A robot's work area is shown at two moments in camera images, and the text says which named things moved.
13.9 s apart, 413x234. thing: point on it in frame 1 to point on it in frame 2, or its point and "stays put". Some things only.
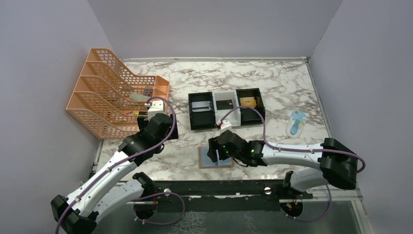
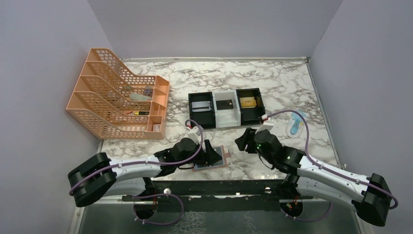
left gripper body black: [174, 126] to [204, 153]
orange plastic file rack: [108, 100] stays put
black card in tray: [224, 105] stays put
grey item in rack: [138, 97] stays put
